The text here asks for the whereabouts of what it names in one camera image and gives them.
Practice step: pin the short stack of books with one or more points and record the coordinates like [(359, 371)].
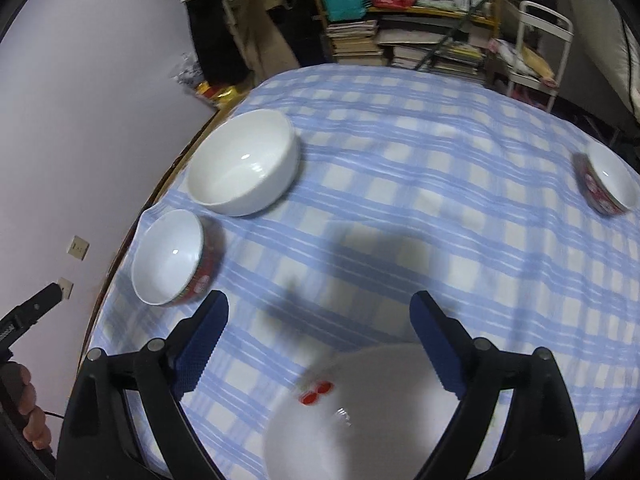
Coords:
[(355, 42)]

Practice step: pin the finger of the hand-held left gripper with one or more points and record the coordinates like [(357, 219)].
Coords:
[(37, 305)]

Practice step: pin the pile of snack bags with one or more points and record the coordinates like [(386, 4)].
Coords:
[(210, 87)]

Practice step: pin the white cherry print plate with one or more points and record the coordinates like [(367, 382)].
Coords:
[(370, 425)]

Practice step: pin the wooden bookshelf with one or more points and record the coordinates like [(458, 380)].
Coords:
[(480, 20)]

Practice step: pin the black hanging garment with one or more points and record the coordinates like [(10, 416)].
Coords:
[(215, 40)]

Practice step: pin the person's left hand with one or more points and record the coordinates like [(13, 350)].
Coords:
[(27, 400)]

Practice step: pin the red patterned bowl with mark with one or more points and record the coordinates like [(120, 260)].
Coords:
[(610, 175)]

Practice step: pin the beige hanging coat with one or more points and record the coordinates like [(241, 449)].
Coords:
[(265, 30)]

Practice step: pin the white metal cart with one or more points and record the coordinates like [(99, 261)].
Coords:
[(562, 50)]

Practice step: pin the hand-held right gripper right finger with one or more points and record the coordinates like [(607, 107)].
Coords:
[(440, 355)]

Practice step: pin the beige wall socket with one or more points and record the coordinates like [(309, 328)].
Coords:
[(65, 287), (78, 247)]

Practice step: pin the blue checked tablecloth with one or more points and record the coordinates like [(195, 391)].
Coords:
[(400, 210)]

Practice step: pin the black rod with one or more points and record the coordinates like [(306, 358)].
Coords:
[(452, 35)]

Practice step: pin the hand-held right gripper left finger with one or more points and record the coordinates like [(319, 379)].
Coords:
[(200, 355)]

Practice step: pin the large plain white bowl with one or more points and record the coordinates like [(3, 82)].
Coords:
[(240, 170)]

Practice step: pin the wide stack of books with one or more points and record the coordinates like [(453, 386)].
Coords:
[(450, 62)]

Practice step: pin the cream recliner chair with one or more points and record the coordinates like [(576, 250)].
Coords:
[(605, 20)]

